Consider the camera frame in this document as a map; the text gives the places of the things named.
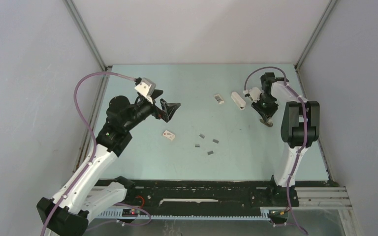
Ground white staple box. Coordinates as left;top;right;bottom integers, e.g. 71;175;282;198
163;130;176;141

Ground beige brown mini stapler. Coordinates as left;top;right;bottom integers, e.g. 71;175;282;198
259;119;273;127

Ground aluminium frame post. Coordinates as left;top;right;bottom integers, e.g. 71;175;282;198
63;0;108;71
295;0;339;72

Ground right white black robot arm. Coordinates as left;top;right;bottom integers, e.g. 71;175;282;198
252;72;320;206

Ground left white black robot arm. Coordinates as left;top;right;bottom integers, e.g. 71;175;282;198
36;94;181;236

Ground staple box tray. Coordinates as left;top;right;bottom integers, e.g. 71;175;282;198
214;94;225;105

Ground right aluminium frame post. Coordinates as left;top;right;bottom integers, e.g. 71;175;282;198
295;0;339;72

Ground left aluminium frame post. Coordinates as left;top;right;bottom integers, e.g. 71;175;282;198
63;0;108;71

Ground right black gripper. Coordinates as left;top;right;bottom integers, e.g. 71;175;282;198
251;94;278;122

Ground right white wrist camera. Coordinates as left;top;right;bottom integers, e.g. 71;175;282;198
243;87;262;102

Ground long white stapler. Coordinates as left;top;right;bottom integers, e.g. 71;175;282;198
231;91;246;110

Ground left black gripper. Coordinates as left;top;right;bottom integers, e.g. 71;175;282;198
123;89;180;131

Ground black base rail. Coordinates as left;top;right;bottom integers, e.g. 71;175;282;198
105;178;301;217

